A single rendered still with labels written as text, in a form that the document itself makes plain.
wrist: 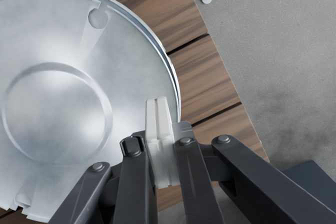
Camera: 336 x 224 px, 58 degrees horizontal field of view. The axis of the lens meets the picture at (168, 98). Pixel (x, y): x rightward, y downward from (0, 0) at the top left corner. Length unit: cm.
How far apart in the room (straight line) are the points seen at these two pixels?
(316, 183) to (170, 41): 55
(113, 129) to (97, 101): 4
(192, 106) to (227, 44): 37
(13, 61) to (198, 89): 22
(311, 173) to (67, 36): 66
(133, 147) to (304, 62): 67
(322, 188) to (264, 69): 30
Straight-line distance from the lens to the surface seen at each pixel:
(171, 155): 16
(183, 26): 36
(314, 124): 84
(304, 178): 82
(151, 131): 17
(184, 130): 18
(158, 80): 35
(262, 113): 78
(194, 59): 37
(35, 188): 44
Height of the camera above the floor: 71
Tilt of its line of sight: 74 degrees down
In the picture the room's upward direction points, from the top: 180 degrees clockwise
